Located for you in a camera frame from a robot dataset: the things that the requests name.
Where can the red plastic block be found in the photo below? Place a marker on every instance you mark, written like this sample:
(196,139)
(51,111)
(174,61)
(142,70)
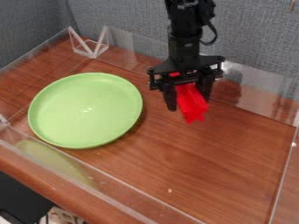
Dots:
(190,102)

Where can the clear acrylic enclosure wall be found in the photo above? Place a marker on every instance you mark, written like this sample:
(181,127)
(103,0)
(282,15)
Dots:
(222,171)

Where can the white power strip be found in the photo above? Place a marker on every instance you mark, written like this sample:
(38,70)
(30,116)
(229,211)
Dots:
(61,216)

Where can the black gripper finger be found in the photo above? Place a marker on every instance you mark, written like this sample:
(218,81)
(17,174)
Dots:
(170,96)
(205,85)

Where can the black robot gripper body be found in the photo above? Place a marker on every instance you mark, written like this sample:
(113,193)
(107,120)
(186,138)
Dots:
(185,66)

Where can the green round plate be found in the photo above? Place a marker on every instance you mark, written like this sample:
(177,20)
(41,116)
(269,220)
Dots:
(85,110)

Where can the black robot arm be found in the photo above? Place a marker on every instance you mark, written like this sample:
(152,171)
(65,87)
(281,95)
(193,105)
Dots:
(190,20)

